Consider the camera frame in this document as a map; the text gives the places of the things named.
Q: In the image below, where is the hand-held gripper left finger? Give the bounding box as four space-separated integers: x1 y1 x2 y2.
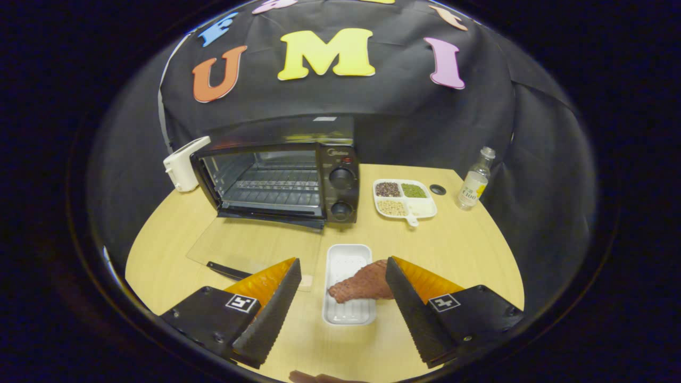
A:
160 258 302 369

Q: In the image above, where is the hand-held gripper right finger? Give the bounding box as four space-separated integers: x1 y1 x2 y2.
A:
385 256 525 369

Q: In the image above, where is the brown meat piece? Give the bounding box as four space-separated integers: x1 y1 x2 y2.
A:
327 260 394 304

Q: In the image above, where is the black toaster oven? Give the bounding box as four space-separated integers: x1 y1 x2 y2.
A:
186 114 361 292

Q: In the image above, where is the white bread toaster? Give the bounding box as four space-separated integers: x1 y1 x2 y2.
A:
163 136 212 193

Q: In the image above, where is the white rectangular tray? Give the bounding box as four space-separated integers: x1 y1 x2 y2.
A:
322 244 377 326

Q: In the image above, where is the white divided dish with beans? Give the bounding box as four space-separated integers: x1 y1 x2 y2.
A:
372 179 438 228

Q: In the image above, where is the clear glass bottle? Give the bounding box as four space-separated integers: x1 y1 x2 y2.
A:
456 147 496 211

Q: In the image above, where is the black backdrop cloth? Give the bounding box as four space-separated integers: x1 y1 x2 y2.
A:
88 0 596 314

